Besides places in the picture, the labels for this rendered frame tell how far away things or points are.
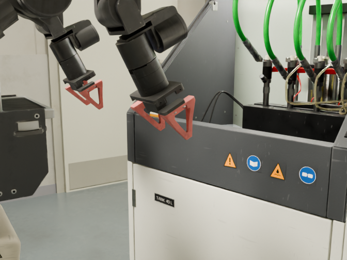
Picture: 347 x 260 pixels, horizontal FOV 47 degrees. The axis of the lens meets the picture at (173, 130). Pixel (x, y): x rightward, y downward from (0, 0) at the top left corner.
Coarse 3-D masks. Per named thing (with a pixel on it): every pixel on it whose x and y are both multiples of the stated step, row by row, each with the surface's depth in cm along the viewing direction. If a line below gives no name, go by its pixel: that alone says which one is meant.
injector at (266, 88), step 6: (270, 60) 119; (264, 66) 120; (270, 66) 119; (264, 72) 120; (270, 72) 120; (264, 78) 119; (270, 78) 120; (264, 84) 121; (264, 90) 121; (264, 96) 122; (264, 102) 122
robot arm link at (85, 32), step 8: (56, 24) 101; (72, 24) 108; (80, 24) 106; (88, 24) 107; (56, 32) 101; (64, 32) 102; (80, 32) 106; (88, 32) 107; (96, 32) 108; (80, 40) 106; (88, 40) 107; (96, 40) 109; (80, 48) 109
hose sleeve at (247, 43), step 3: (246, 39) 109; (243, 42) 110; (246, 42) 110; (249, 42) 110; (246, 45) 111; (249, 45) 111; (252, 45) 112; (249, 48) 112; (252, 48) 112; (249, 51) 113; (252, 51) 113; (255, 51) 113; (252, 54) 114; (255, 54) 114; (258, 54) 115; (255, 57) 115
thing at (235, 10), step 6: (234, 0) 104; (234, 6) 104; (234, 12) 105; (234, 18) 105; (234, 24) 106; (300, 24) 131; (240, 30) 107; (300, 30) 132; (240, 36) 108; (300, 36) 132; (300, 42) 133
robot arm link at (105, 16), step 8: (96, 0) 68; (104, 0) 66; (112, 0) 64; (136, 0) 66; (96, 8) 68; (104, 8) 65; (112, 8) 64; (96, 16) 69; (104, 16) 66; (112, 16) 64; (104, 24) 69; (112, 24) 67; (120, 24) 65
